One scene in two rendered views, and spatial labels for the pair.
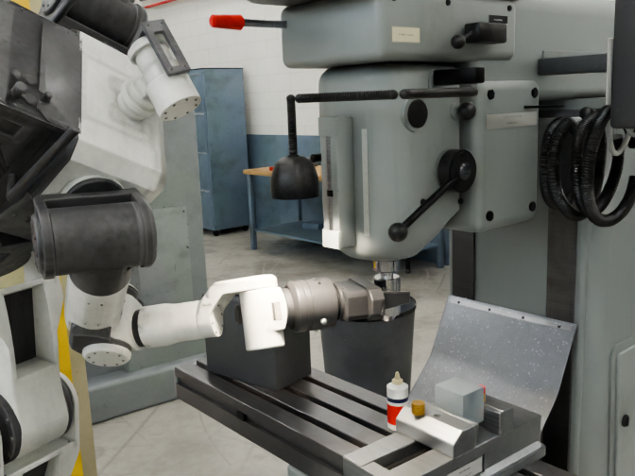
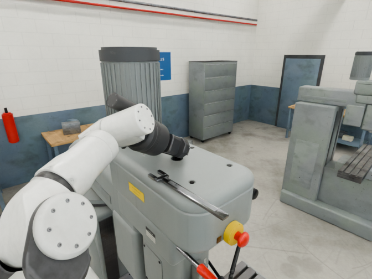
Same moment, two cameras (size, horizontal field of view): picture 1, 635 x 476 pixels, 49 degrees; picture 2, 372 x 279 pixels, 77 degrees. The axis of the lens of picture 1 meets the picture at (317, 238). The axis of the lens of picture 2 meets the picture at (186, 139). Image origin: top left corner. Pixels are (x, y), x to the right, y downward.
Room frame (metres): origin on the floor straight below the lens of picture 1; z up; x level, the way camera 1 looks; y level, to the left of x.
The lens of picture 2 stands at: (1.16, 0.54, 2.19)
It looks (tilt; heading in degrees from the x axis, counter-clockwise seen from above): 20 degrees down; 270
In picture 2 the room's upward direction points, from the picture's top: straight up
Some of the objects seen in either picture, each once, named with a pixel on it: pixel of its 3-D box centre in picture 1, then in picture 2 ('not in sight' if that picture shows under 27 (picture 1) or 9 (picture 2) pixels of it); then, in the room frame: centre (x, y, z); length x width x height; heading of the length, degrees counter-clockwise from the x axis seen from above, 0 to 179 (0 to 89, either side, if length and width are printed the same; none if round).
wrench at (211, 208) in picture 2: not in sight; (184, 191); (1.16, 0.07, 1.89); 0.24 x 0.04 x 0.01; 132
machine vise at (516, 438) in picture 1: (447, 442); not in sight; (1.05, -0.20, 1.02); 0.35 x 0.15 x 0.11; 128
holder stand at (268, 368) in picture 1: (256, 331); not in sight; (1.51, 0.15, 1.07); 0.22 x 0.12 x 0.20; 51
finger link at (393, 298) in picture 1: (394, 299); not in sight; (1.16, -0.13, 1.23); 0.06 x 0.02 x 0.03; 109
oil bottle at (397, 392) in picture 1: (397, 399); not in sight; (1.22, -0.14, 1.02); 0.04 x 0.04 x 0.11
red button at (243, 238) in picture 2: not in sight; (241, 238); (1.02, 0.07, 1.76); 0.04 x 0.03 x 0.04; 40
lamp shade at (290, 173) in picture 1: (294, 176); not in sight; (1.03, 0.03, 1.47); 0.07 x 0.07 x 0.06
